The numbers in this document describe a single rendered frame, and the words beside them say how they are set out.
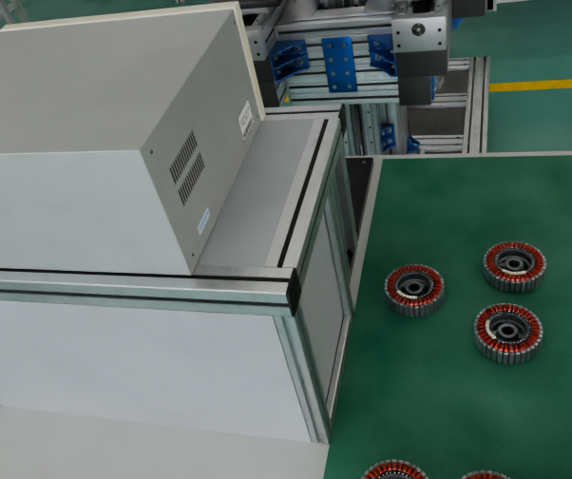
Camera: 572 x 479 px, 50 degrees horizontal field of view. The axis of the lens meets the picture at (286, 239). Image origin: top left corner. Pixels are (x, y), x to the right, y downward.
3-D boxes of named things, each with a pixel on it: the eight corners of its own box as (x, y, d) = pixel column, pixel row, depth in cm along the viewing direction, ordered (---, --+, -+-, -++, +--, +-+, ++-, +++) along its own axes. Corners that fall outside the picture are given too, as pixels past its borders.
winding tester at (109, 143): (56, 124, 120) (5, 24, 106) (266, 115, 107) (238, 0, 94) (-67, 266, 93) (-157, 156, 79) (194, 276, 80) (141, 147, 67)
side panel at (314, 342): (338, 312, 119) (314, 182, 98) (353, 313, 118) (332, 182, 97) (312, 442, 100) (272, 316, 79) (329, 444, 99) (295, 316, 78)
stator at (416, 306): (401, 269, 124) (400, 256, 122) (453, 285, 119) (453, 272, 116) (375, 307, 118) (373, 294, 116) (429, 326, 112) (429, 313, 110)
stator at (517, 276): (486, 250, 124) (486, 237, 121) (544, 255, 120) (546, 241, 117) (480, 291, 116) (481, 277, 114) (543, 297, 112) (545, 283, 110)
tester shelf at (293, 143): (28, 137, 128) (17, 119, 125) (347, 125, 108) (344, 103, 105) (-114, 294, 97) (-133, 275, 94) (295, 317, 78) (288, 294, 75)
